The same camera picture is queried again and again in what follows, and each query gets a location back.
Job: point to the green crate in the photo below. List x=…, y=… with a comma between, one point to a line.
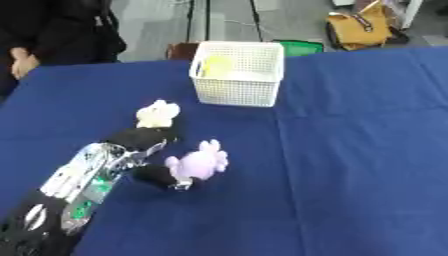
x=300, y=46

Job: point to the yellow object in basket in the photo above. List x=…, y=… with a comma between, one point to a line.
x=218, y=66

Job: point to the black tripod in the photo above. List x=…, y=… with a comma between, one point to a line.
x=205, y=20

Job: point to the white soft toy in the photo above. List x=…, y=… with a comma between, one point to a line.
x=156, y=115

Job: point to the person's hand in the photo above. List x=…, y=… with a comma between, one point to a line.
x=23, y=63

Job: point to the yellow bag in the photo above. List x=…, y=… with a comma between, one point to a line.
x=357, y=30

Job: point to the brown chair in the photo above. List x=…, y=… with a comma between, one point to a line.
x=181, y=50

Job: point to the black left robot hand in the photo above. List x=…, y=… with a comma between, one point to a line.
x=140, y=138

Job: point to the person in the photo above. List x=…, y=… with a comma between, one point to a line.
x=52, y=30

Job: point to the purple soft toy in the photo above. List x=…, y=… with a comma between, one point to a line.
x=201, y=161

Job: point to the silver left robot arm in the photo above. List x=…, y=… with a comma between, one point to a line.
x=76, y=186

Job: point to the white plastic basket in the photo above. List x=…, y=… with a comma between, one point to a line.
x=239, y=75

